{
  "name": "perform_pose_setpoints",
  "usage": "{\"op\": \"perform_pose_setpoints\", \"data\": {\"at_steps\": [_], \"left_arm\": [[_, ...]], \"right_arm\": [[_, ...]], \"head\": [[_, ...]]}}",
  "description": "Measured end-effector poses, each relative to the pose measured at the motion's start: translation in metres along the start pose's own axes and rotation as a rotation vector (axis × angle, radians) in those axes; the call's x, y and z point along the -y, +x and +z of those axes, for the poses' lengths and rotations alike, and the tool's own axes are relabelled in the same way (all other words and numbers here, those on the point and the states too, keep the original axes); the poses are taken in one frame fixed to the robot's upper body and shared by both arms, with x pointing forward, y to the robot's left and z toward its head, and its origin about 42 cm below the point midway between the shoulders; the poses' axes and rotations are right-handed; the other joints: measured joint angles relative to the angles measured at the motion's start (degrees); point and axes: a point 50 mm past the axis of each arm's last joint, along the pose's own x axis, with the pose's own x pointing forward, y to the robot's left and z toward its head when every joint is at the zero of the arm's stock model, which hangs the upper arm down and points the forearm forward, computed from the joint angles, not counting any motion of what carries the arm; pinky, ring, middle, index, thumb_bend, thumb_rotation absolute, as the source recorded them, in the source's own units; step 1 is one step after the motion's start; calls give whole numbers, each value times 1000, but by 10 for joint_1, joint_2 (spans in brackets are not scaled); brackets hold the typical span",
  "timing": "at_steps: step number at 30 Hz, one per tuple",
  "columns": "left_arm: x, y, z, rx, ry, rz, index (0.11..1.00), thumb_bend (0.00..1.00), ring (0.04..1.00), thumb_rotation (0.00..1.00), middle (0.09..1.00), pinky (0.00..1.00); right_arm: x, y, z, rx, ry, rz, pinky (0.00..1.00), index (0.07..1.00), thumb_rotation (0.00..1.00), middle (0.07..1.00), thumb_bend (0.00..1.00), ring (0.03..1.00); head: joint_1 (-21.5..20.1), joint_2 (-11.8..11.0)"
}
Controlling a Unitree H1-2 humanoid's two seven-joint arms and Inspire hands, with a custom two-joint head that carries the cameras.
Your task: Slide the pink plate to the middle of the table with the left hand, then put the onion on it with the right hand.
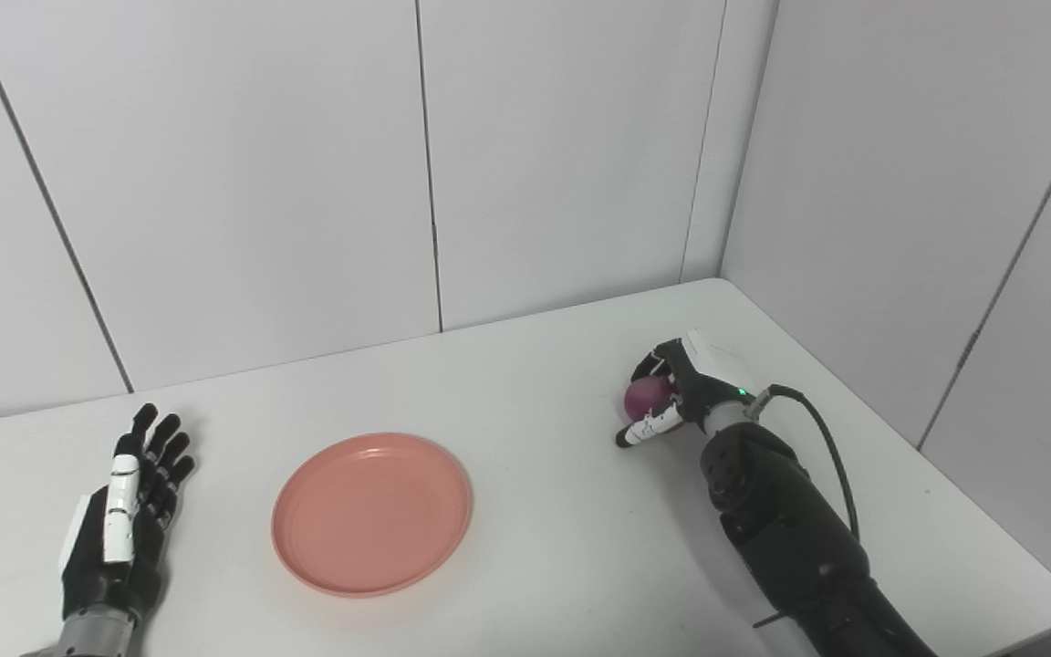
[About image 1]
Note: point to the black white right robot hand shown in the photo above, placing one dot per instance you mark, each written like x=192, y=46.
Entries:
x=708, y=383

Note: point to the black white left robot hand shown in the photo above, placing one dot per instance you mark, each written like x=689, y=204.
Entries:
x=97, y=575

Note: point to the purple red onion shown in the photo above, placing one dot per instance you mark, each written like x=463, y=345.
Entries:
x=646, y=396

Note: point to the pink round plate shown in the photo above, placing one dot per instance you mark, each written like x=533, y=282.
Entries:
x=372, y=516

